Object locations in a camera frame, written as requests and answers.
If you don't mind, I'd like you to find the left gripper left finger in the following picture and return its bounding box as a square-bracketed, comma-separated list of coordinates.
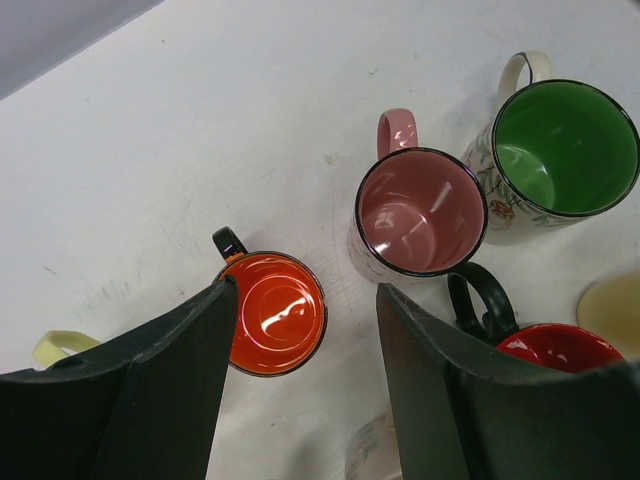
[1, 277, 239, 479]

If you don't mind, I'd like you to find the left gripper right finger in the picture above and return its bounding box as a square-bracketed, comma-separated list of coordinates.
[376, 284, 639, 479]

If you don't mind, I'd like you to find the pale yellow mug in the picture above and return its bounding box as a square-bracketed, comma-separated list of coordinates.
[32, 330, 101, 370]

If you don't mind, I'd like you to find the black mug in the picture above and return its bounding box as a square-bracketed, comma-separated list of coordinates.
[447, 262, 624, 374]

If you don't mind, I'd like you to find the orange mug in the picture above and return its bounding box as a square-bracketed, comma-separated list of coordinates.
[212, 226, 328, 377]

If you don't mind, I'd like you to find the pink patterned mug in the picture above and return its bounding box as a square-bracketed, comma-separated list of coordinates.
[348, 108, 488, 284]

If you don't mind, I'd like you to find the beige floral mug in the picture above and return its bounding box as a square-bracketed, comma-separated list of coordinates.
[344, 410, 402, 480]

